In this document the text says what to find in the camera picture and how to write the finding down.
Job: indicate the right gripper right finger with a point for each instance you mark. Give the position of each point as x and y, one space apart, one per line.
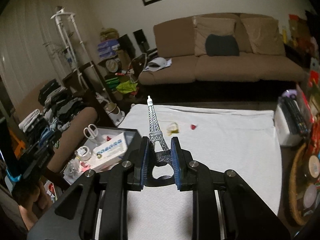
180 159

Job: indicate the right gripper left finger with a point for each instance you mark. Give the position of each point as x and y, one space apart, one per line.
139 166

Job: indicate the metal eiffel tower opener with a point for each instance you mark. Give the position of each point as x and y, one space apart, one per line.
159 153

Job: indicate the white tape roll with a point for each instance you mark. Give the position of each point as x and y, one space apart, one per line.
83 153

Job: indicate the white handled scissors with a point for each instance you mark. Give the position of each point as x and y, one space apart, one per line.
91 133

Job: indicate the person left hand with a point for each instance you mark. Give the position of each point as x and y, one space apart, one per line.
35 205

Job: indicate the white blue printed carton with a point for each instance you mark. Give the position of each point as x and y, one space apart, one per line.
112 152

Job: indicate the black storage box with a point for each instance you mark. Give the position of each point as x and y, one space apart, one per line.
90 147

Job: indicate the brown armchair arm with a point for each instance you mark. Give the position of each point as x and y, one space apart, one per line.
71 138

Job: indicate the clear plastic candy bag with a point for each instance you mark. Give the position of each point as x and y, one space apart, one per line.
172 128

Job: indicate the pile of folded clothes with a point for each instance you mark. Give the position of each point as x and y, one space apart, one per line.
49 105

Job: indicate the neon yellow green bag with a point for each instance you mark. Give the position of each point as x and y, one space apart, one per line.
127 87

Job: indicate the white cap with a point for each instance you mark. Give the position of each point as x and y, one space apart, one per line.
157 64

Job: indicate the wicker basket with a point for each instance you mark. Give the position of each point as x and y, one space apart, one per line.
304 185

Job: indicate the black cushion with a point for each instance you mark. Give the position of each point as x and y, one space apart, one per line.
216 45

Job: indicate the brown sofa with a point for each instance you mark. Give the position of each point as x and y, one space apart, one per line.
262 53

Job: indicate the beige sofa pillow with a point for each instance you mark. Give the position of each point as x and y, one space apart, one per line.
204 26

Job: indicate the white coat rack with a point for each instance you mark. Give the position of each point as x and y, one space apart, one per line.
75 64

